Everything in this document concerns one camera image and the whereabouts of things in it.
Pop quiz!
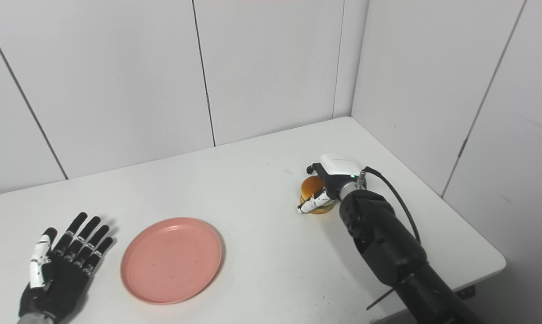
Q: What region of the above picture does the black and white left hand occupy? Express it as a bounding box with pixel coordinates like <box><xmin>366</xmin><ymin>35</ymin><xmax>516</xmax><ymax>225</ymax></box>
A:
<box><xmin>18</xmin><ymin>212</ymin><xmax>114</xmax><ymax>322</ymax></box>

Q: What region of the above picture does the black and white right hand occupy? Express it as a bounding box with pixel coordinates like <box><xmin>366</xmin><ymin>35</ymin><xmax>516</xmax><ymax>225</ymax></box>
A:
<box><xmin>297</xmin><ymin>153</ymin><xmax>366</xmax><ymax>215</ymax></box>

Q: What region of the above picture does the toy hamburger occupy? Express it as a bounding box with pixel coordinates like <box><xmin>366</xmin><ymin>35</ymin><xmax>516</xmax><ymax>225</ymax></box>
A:
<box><xmin>299</xmin><ymin>175</ymin><xmax>337</xmax><ymax>215</ymax></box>

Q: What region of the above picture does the pink round plate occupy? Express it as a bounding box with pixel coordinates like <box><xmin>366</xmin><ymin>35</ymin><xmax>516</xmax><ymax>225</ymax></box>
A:
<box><xmin>120</xmin><ymin>217</ymin><xmax>223</xmax><ymax>306</ymax></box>

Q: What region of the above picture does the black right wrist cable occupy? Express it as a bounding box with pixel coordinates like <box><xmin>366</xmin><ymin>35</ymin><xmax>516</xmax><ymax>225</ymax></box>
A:
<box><xmin>359</xmin><ymin>166</ymin><xmax>423</xmax><ymax>246</ymax></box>

